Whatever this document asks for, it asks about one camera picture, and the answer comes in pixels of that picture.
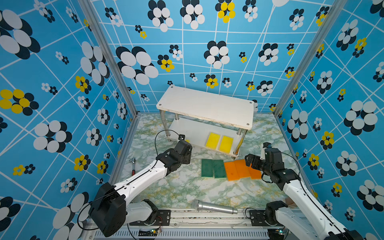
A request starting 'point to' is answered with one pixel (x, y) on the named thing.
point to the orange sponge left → (231, 171)
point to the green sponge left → (207, 168)
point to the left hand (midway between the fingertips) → (185, 153)
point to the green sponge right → (219, 168)
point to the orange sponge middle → (243, 170)
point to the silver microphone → (197, 204)
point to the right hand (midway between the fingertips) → (253, 158)
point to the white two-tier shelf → (208, 121)
